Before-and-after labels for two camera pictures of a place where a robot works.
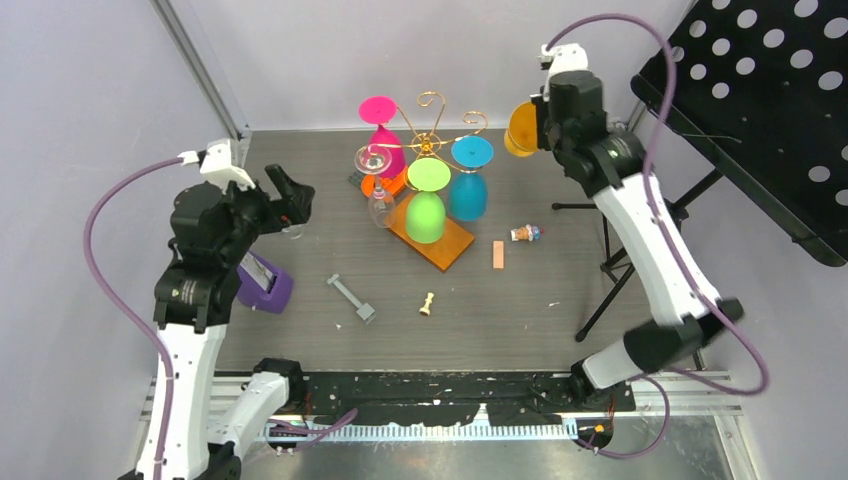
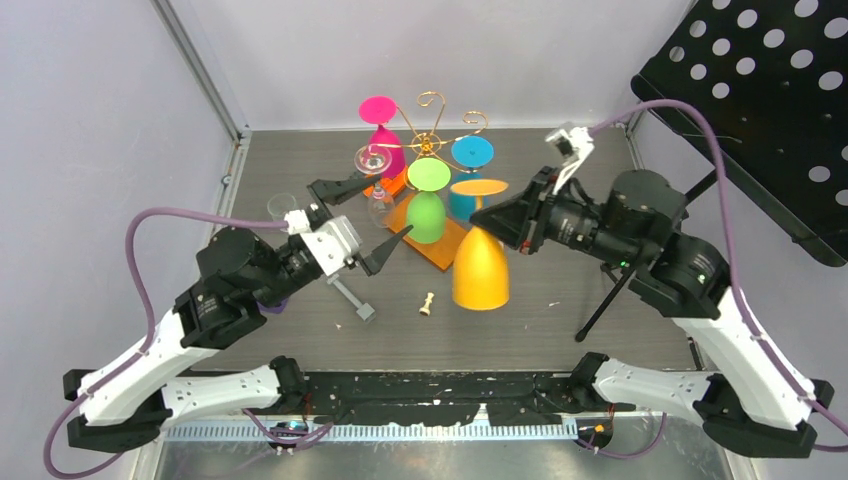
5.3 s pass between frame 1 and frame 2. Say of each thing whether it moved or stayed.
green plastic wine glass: stayed
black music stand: stayed
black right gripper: moved
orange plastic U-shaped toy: stayed
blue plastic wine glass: stayed
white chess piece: stayed
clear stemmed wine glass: stayed
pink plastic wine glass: stayed
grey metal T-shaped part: stayed
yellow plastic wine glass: moved
